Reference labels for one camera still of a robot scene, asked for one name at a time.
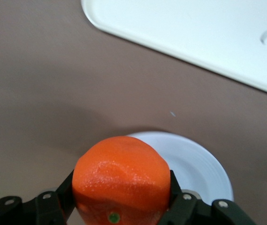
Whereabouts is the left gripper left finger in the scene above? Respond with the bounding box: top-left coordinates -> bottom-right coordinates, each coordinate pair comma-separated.
0,169 -> 84,225

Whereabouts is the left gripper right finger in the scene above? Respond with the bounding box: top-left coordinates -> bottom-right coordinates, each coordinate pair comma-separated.
163,170 -> 258,225

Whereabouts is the pale lavender round plate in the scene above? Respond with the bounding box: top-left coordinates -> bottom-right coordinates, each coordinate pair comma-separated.
123,131 -> 234,208

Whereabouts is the orange fruit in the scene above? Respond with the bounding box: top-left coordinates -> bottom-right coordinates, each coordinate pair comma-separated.
71,135 -> 172,225

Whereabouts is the cream bear print tray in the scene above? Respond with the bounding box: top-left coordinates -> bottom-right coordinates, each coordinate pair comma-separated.
80,0 -> 267,98

